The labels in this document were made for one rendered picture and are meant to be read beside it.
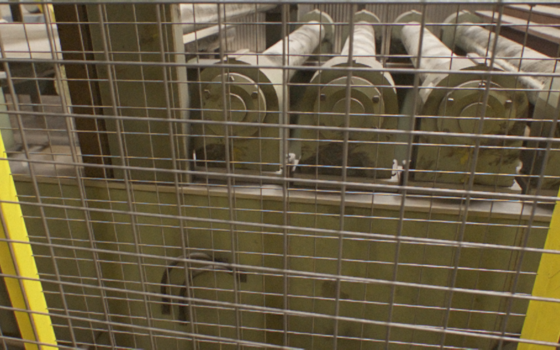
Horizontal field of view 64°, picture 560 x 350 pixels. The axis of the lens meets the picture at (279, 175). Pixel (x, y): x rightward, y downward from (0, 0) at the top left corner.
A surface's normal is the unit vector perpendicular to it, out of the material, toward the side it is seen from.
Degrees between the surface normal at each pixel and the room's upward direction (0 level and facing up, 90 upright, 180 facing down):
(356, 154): 90
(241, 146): 90
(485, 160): 90
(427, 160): 90
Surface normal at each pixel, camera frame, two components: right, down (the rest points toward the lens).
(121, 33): -0.19, 0.39
